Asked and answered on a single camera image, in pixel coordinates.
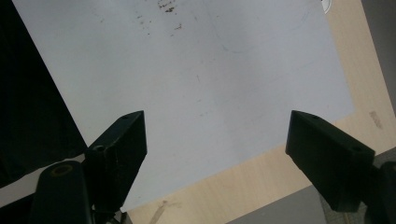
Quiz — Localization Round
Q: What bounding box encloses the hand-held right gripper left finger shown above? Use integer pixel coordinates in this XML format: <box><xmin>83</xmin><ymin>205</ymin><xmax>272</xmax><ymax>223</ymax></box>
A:
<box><xmin>83</xmin><ymin>109</ymin><xmax>149</xmax><ymax>215</ymax></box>

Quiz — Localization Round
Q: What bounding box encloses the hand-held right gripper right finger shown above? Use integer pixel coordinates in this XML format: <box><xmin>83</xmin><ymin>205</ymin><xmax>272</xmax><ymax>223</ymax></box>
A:
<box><xmin>285</xmin><ymin>109</ymin><xmax>376</xmax><ymax>214</ymax></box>

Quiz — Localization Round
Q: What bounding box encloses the white table mat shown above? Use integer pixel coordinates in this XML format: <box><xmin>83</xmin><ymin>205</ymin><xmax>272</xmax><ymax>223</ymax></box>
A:
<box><xmin>0</xmin><ymin>0</ymin><xmax>356</xmax><ymax>213</ymax></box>

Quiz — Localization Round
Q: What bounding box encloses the white round object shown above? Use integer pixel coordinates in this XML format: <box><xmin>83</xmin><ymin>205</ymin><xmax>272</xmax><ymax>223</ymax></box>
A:
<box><xmin>320</xmin><ymin>0</ymin><xmax>333</xmax><ymax>15</ymax></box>

